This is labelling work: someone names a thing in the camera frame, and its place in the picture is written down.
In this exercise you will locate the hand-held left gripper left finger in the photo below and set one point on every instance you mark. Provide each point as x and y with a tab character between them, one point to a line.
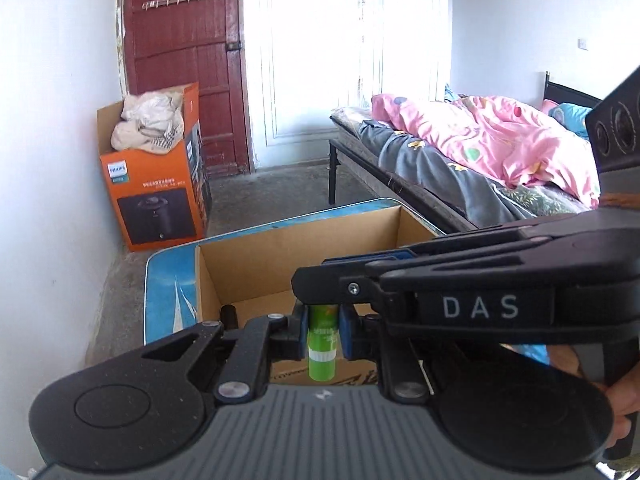
301	340

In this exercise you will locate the green glue stick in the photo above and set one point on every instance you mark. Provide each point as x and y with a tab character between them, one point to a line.
324	345

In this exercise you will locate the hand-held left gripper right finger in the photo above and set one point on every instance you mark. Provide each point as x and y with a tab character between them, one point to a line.
348	335

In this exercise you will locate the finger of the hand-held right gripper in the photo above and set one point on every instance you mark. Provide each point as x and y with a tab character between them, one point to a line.
360	258
325	285

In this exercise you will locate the person's right hand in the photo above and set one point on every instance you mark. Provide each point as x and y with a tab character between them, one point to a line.
625	405

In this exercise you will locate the black cylinder with gold end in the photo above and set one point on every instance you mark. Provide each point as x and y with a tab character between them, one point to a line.
228	316

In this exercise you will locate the white wall switch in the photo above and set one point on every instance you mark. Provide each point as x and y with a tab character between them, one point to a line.
583	43

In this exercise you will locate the dark red wooden door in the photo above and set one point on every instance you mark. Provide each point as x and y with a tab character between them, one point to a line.
185	70

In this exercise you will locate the grey cartoon blanket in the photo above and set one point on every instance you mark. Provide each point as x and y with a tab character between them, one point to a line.
430	170

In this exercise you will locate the pink printed quilt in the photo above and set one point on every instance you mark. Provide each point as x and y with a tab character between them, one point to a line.
500	135

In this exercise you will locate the blue pillow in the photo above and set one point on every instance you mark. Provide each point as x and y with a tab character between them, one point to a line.
570	115

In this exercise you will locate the white panel door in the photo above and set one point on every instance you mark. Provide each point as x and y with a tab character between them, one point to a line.
320	60

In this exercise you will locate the metal door latch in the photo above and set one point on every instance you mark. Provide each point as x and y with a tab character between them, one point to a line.
235	45

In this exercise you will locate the brown cardboard box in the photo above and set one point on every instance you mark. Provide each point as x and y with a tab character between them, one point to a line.
260	270

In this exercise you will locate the orange appliance carton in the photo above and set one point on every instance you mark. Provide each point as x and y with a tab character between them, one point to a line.
155	200

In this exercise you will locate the beige clothes pile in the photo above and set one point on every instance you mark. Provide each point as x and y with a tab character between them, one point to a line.
145	125

